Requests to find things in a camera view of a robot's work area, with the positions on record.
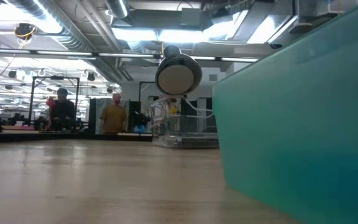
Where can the black metal table frame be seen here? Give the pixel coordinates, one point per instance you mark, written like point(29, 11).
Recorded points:
point(73, 137)

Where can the clear black jewel case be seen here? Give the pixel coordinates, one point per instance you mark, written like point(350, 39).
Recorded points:
point(191, 140)
point(191, 136)
point(191, 144)

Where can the long ceiling light bar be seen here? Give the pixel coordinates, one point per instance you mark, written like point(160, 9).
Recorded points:
point(64, 53)

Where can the clear plastic bin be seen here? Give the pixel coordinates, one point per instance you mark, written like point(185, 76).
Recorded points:
point(166, 124)

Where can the green translucent plastic bin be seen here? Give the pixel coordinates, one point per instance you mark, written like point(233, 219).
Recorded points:
point(291, 124)

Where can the person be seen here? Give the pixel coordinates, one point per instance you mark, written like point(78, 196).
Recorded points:
point(113, 118)
point(62, 112)

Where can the black metal rack frame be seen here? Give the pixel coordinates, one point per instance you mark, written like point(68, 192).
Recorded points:
point(32, 99)

